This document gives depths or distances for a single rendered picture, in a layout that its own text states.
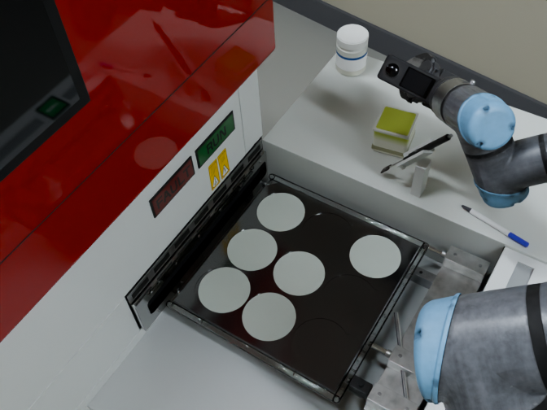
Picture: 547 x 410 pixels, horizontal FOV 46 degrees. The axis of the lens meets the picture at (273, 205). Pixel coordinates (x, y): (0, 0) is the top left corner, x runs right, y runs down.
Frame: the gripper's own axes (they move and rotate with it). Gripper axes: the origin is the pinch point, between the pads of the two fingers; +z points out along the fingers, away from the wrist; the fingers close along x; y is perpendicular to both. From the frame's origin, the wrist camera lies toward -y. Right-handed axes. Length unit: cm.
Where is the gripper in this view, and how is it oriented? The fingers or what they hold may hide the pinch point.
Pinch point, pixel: (402, 67)
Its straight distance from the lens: 130.4
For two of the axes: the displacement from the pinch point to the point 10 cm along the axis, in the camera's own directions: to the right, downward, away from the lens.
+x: 4.5, -8.4, -3.1
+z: -1.5, -4.1, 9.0
